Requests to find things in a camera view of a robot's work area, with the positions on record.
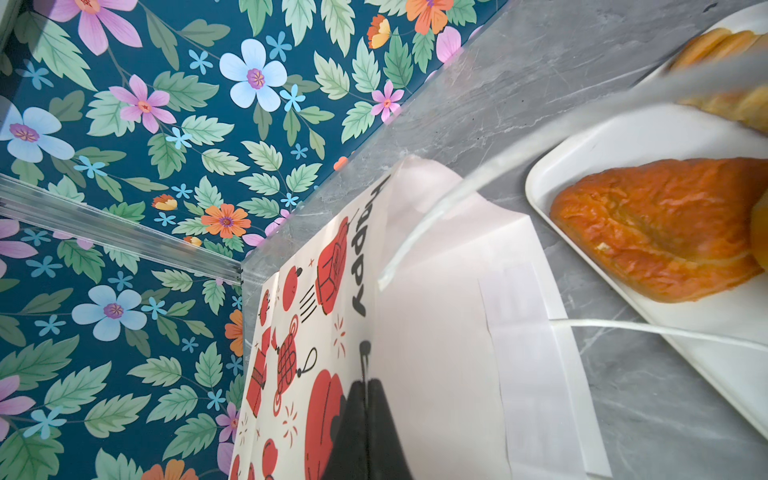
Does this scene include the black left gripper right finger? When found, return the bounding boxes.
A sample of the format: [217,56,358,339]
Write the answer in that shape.
[366,379,412,480]

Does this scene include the white rectangular tray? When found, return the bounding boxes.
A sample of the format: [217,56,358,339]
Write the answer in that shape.
[524,2,768,442]

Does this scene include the striped long bread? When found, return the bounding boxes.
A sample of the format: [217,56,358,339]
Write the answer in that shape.
[668,26,768,134]

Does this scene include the yellow ring bread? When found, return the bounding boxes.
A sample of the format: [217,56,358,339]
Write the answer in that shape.
[750,191,768,271]

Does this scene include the red white paper bag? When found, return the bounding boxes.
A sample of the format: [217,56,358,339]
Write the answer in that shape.
[223,156,612,479]

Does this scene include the orange triangular pastry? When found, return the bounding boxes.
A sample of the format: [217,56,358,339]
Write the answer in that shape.
[550,157,767,303]

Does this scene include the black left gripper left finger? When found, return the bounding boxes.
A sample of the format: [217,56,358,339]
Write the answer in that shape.
[322,381,366,480]

